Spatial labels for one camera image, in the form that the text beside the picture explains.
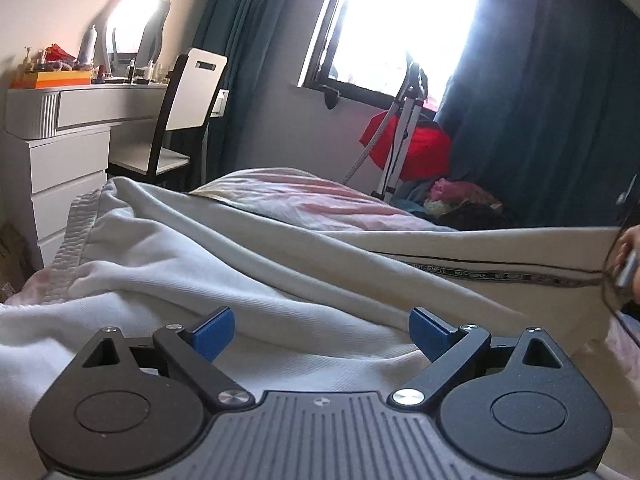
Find row of cosmetic bottles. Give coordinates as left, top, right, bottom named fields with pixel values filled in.
left=95, top=57, right=171, bottom=85

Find dressing table mirror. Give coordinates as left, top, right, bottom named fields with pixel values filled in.
left=102, top=0, right=172, bottom=71

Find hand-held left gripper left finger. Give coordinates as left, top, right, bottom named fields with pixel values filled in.
left=80, top=306, right=257, bottom=413

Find white sweatpants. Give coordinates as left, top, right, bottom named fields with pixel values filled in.
left=0, top=176, right=623, bottom=480

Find narrow blue curtain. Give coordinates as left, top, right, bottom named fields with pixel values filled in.
left=192, top=0, right=346, bottom=191

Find orange box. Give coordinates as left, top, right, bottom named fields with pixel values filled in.
left=11, top=70, right=93, bottom=90

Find white and black chair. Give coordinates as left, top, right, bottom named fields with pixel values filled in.
left=107, top=47, right=228, bottom=191

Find pastel bed sheet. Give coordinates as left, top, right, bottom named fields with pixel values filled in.
left=0, top=167, right=640, bottom=401

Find red bag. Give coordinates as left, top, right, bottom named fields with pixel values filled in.
left=360, top=112, right=453, bottom=181

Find person's right hand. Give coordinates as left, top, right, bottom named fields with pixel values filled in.
left=615, top=225, right=640, bottom=306

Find wide blue curtain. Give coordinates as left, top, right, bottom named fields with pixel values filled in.
left=435, top=0, right=640, bottom=228

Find white dressing table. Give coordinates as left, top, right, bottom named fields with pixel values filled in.
left=0, top=82, right=171, bottom=271

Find pile of clothes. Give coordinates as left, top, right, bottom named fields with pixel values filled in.
left=400, top=177, right=511, bottom=231

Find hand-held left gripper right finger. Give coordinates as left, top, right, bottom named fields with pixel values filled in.
left=391, top=307, right=565, bottom=411

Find dark framed window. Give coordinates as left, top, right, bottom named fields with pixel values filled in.
left=299, top=0, right=483, bottom=111

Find grey spray bottle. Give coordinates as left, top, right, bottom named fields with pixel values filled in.
left=77, top=25, right=98, bottom=68

